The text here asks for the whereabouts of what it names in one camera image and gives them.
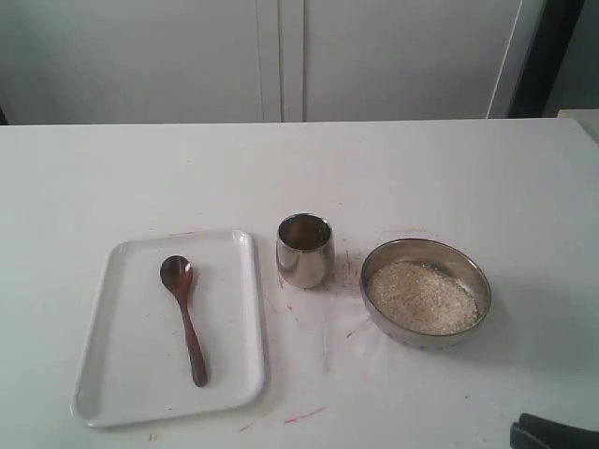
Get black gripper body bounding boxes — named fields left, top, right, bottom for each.
left=509, top=413, right=599, bottom=449

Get brown wooden spoon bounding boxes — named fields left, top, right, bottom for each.
left=159, top=255, right=208, bottom=387

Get steel bowl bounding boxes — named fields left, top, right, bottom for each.
left=359, top=238, right=491, bottom=349

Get beige grains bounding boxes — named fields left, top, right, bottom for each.
left=367, top=262, right=479, bottom=335

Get steel cup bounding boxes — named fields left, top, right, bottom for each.
left=275, top=213, right=335, bottom=289

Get white rectangular plastic tray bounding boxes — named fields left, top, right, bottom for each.
left=70, top=229, right=265, bottom=428

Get white cabinet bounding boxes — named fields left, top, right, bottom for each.
left=1, top=1, right=544, bottom=124

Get dark vertical post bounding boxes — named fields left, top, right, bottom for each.
left=506, top=0, right=585, bottom=119

